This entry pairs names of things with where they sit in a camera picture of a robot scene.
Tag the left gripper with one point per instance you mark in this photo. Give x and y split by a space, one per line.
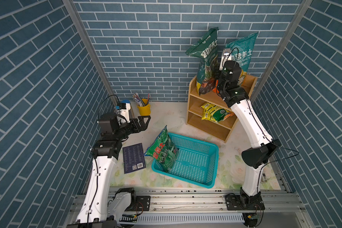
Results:
143 127

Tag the teal and orange soil bag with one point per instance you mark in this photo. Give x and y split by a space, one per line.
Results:
241 52

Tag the small green red-lettered soil bag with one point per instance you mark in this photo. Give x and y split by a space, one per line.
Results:
163 150

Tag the dark green soil bag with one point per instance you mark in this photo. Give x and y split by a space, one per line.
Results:
206 49

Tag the yellow green fertilizer bag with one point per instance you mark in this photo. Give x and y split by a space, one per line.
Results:
214 113

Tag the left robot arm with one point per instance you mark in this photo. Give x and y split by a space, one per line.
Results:
102 171

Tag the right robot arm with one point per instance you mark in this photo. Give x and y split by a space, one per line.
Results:
263 145

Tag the wooden three-tier shelf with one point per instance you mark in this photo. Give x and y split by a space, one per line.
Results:
221 130

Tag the yellow pen cup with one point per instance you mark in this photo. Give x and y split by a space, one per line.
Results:
144 108

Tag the shiny metal cylinder blue lid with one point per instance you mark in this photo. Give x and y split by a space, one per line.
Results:
125 110

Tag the pens in cup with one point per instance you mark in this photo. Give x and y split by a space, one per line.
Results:
139 99

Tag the dark blue book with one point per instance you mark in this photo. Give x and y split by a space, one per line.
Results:
133 158

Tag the teal plastic basket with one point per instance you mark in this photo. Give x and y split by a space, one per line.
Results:
196 162

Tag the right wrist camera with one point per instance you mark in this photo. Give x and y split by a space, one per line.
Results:
225 57

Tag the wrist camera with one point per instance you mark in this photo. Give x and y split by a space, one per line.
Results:
117 108
225 57

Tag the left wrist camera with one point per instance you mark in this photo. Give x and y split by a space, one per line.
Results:
117 108

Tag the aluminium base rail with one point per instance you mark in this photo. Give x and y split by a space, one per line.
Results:
146 208

